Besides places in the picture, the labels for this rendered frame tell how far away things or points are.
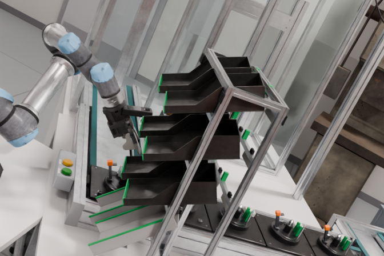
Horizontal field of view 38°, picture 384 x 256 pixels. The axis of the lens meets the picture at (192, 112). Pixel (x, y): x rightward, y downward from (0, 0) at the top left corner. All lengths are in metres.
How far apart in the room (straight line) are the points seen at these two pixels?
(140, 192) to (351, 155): 3.48
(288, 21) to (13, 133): 1.68
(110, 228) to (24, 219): 0.34
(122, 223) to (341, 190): 3.48
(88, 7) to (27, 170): 4.43
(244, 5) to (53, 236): 1.69
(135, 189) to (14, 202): 0.54
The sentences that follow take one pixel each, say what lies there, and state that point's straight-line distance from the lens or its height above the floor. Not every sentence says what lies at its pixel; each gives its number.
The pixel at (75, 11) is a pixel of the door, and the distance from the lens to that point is 6.72.
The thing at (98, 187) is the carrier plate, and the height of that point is 0.97.
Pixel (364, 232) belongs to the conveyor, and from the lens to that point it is 3.10.
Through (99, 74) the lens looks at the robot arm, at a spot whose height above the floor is 1.40.
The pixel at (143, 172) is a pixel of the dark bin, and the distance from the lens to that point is 1.83.
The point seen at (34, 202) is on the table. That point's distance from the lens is 2.19.
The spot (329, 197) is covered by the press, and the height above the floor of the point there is 0.25.
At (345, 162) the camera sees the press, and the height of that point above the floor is 0.61.
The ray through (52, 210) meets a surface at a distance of 2.18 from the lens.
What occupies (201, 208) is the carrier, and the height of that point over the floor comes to 0.97.
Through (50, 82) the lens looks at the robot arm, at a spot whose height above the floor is 1.18.
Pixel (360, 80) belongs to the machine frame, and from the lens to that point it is 2.98.
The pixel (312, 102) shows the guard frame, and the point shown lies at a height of 1.35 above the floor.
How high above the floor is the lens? 2.06
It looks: 19 degrees down
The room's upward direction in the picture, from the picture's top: 25 degrees clockwise
